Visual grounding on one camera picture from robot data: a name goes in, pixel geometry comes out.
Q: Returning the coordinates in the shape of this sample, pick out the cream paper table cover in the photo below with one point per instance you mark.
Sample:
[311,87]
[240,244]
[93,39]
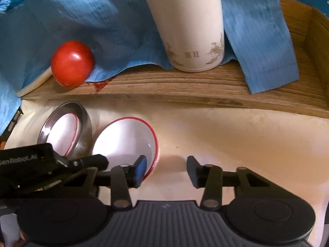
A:
[291,150]

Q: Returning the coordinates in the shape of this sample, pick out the wooden shelf board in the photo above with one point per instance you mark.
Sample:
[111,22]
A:
[225,85]

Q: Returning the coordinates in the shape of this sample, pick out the white red-rimmed bowl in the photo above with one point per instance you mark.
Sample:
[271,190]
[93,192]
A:
[124,140]
[63,134]

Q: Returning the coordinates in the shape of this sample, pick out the white leek stalk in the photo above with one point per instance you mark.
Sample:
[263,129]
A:
[36,83]

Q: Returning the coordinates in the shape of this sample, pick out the blue cloth garment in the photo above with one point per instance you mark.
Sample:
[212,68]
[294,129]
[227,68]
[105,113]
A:
[122,34]

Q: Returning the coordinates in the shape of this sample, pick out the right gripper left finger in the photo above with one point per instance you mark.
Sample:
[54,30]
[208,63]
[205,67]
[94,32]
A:
[124,178]

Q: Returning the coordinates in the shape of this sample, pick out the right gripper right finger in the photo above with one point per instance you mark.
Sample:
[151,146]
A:
[208,177]

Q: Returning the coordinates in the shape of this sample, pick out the red tomato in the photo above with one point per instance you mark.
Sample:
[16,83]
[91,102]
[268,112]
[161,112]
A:
[72,63]

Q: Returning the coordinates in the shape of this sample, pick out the person's left hand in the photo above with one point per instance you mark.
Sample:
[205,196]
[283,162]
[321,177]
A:
[11,241]

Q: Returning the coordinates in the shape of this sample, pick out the black plastic crate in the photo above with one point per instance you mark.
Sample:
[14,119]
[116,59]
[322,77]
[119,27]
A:
[5,135]

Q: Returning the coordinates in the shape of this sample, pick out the white thermos cup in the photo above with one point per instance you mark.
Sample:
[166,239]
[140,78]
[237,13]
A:
[192,32]

